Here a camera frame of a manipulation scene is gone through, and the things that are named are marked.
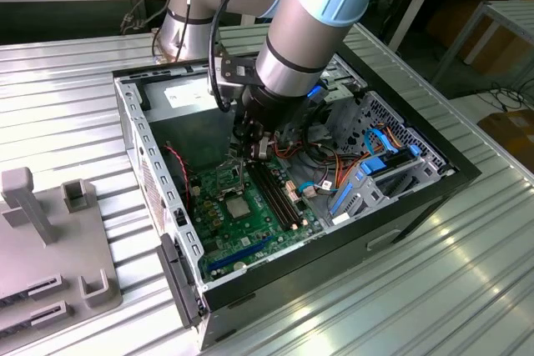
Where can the beige board power connector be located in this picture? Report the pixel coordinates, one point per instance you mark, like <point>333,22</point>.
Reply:
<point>292,191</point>

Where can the grey parts rack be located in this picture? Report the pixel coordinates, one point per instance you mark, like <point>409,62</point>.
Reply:
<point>41,264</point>

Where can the blue drive bay latch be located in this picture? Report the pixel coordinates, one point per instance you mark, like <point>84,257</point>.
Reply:
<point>315,93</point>

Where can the large brown cardboard box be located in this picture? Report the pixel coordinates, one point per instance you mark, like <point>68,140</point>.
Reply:
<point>500,51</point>

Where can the black RAM slot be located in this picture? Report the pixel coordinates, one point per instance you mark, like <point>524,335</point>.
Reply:
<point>273,195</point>
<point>283,190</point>
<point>269,197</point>
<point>278,192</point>

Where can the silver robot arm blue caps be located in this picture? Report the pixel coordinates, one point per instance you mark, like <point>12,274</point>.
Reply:
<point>317,18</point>

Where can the blue expansion slot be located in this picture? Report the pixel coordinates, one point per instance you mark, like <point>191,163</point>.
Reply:
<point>242,254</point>

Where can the blue disk bay rail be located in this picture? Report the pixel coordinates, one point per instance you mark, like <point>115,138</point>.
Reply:
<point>342,199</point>

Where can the blue disk carrier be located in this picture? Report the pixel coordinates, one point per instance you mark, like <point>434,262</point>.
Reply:
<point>375,165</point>

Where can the silver drive bay cage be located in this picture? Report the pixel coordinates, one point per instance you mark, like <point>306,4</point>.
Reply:
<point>340,95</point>

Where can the silver coin battery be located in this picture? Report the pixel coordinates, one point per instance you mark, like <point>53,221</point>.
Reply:
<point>239,266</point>

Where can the black case fan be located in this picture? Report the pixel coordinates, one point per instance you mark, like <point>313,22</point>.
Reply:
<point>175,181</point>

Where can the CPU socket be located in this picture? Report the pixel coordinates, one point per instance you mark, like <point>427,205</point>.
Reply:
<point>250,211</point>

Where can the grey metal frame table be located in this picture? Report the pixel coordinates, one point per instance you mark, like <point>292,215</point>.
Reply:
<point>513,10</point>

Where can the grey power supply unit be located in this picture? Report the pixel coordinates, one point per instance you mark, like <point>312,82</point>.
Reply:
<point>183,135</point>

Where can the perforated metal disk bay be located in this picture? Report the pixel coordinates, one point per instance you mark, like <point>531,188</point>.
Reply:
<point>388,110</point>

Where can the green motherboard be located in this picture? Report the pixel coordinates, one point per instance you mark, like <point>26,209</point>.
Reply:
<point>250,243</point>

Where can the black open PC case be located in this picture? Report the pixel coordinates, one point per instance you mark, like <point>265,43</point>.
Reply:
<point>317,264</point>

